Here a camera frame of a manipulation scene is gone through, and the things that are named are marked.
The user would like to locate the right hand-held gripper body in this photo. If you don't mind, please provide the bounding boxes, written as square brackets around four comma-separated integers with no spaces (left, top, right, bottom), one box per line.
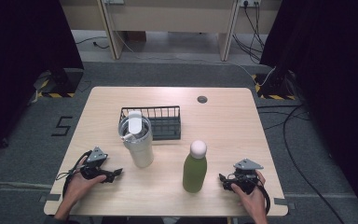
[229,158,265,195]

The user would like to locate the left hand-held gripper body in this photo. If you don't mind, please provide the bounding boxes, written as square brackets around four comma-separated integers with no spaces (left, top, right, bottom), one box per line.
[79,146,110,181]

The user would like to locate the green bottle with white cap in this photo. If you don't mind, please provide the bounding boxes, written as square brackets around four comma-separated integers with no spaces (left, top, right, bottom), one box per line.
[182,139,209,194]

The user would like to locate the white tumbler with lid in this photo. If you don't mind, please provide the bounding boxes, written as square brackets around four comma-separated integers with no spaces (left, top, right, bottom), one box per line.
[117,110,155,169]

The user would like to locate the black wire basket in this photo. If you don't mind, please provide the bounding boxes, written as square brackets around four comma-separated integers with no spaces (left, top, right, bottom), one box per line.
[118,105,183,141]

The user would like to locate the person's right hand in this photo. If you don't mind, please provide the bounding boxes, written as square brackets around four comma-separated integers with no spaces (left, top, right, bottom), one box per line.
[230,170,268,216]

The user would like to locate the person's left hand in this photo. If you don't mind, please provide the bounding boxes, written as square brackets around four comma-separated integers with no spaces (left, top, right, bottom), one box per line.
[62,169,107,209]

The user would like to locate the grey tape strip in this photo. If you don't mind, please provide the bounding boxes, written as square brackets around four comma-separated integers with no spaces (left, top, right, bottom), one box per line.
[38,192,62,203]
[273,197,296,211]

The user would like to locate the black stand base hazard tape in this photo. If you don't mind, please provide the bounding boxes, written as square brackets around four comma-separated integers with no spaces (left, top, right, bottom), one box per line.
[251,66,298,102]
[33,67,85,99]

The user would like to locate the black curtain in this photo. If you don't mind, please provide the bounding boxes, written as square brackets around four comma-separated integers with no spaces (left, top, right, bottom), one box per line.
[0,0,85,158]
[258,0,358,220]

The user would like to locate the beige desk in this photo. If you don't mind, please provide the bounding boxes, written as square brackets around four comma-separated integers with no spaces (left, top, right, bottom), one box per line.
[59,0,283,62]

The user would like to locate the left hand-held gripper cable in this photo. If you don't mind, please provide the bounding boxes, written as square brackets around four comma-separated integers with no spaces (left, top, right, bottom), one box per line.
[55,150,93,200]

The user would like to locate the hand-held gripper cable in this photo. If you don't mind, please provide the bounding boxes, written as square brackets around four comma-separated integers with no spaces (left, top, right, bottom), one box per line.
[55,150,93,200]
[255,177,272,216]

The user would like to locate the right hand-held gripper cable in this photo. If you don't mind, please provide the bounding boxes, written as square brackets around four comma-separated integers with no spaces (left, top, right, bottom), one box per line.
[255,177,272,216]

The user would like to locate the long black floor cables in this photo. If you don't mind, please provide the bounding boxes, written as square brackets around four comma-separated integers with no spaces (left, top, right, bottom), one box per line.
[255,104,347,224]

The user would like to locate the short black floor cable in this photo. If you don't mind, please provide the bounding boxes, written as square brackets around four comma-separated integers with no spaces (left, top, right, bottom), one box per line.
[75,35,111,50]

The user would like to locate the bundle of black cables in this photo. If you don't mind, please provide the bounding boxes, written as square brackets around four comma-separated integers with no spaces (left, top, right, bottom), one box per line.
[231,2,267,65]

